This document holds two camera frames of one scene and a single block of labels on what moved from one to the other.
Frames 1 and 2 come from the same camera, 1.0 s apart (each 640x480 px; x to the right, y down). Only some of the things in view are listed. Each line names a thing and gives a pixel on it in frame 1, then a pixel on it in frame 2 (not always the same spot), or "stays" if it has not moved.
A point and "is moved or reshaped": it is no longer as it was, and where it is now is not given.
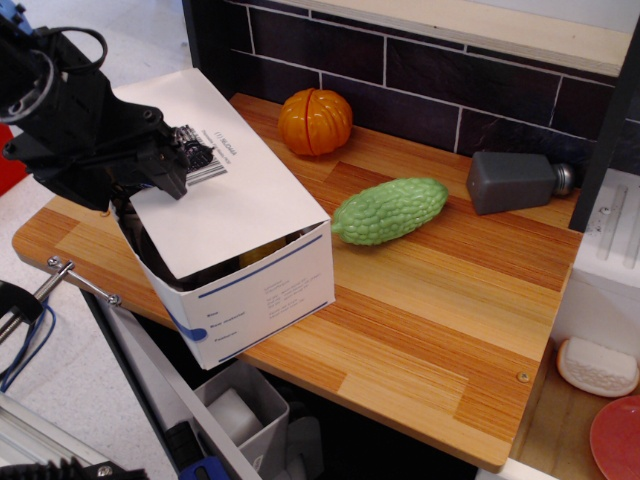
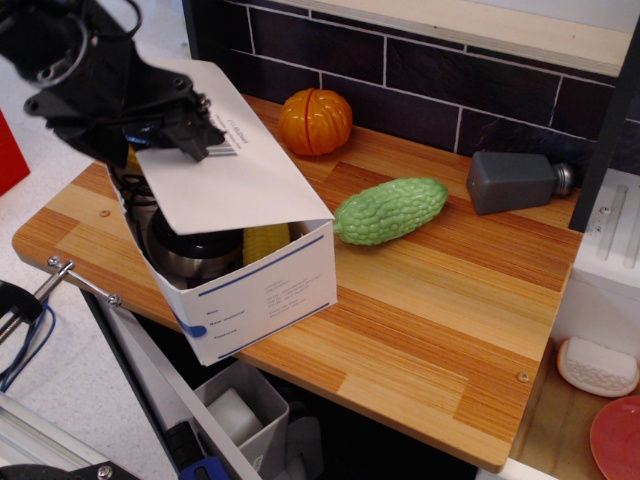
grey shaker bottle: x=504 y=181 stays
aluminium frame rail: x=28 y=436 stays
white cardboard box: x=244 y=253 is moved or reshaped
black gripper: x=74 y=128 to x=94 y=90
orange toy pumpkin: x=315 y=121 stays
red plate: x=615 y=440 stays
